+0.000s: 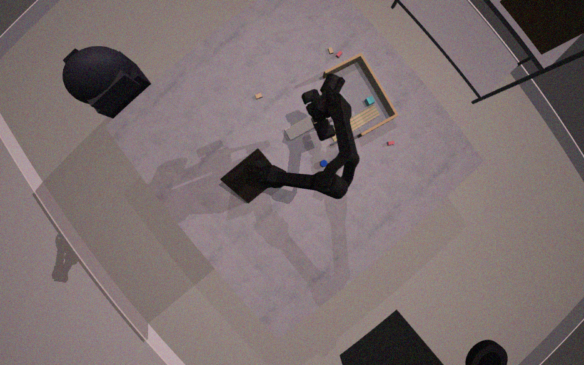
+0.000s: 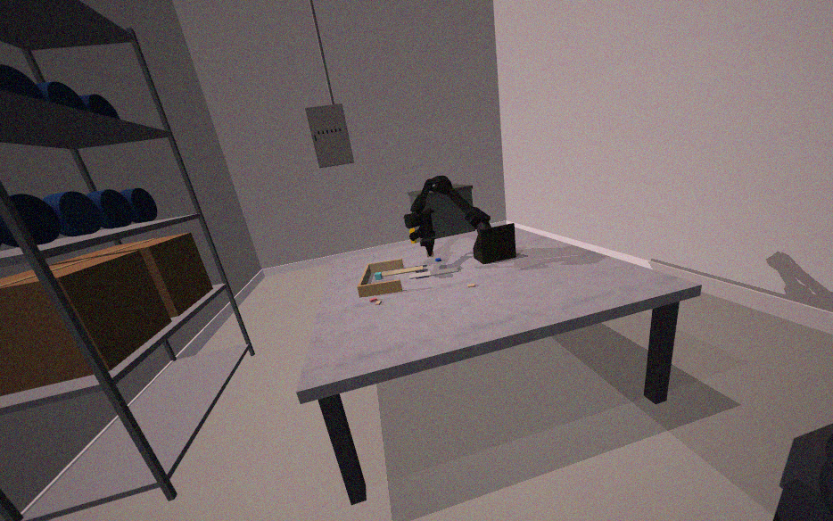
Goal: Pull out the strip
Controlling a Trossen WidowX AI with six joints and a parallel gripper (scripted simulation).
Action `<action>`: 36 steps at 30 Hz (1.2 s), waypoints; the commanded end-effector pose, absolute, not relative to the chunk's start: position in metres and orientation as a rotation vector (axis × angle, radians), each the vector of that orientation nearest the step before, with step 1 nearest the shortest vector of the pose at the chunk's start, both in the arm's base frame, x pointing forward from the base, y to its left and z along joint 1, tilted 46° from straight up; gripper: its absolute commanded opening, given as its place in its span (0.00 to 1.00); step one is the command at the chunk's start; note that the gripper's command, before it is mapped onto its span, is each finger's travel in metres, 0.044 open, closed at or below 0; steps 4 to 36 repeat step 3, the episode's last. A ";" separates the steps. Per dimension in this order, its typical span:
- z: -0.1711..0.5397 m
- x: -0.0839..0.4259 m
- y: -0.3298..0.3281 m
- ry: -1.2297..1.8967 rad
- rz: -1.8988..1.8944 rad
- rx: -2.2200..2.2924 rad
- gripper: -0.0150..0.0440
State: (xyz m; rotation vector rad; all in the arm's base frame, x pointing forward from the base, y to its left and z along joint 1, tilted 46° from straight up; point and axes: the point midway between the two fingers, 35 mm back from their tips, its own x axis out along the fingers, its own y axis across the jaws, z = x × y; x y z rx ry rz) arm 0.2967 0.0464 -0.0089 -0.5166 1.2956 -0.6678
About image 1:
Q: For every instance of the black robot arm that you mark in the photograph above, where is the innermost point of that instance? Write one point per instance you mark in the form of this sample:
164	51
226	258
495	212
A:
331	102

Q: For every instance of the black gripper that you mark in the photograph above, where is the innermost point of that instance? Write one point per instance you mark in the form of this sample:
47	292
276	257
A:
323	127

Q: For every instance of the tan strip with green lines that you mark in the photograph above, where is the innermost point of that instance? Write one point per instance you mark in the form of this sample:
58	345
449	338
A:
353	127

